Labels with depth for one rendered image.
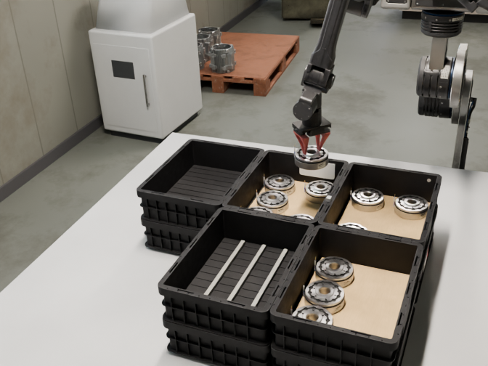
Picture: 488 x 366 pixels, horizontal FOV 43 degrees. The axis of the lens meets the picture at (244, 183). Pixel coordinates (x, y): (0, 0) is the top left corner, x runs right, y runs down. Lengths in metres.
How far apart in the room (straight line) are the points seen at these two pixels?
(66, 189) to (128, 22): 1.16
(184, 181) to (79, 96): 2.47
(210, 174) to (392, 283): 0.83
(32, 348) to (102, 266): 0.38
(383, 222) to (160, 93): 2.56
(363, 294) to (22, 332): 0.96
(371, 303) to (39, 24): 3.10
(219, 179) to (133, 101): 2.23
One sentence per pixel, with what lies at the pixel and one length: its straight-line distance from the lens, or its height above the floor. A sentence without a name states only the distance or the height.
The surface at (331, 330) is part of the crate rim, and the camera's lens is 1.45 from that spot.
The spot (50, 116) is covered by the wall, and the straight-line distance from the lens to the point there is 4.36.
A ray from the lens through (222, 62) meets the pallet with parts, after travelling 5.20.
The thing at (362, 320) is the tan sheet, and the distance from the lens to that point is 1.63.
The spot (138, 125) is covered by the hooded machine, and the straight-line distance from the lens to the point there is 4.44.
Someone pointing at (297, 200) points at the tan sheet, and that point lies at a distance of 2.08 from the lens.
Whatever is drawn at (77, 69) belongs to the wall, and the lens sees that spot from 4.57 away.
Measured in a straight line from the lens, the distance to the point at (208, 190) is 2.16.
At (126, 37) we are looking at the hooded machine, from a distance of 4.23.
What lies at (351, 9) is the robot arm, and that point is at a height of 1.41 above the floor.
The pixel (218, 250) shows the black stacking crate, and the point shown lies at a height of 0.83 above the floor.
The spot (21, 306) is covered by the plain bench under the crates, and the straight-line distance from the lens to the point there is 2.01.
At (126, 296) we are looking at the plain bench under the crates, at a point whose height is 0.70.
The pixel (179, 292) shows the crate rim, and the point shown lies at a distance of 1.56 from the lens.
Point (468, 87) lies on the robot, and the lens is 2.70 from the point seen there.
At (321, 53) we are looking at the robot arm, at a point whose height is 1.37.
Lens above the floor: 1.92
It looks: 30 degrees down
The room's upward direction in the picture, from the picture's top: 3 degrees counter-clockwise
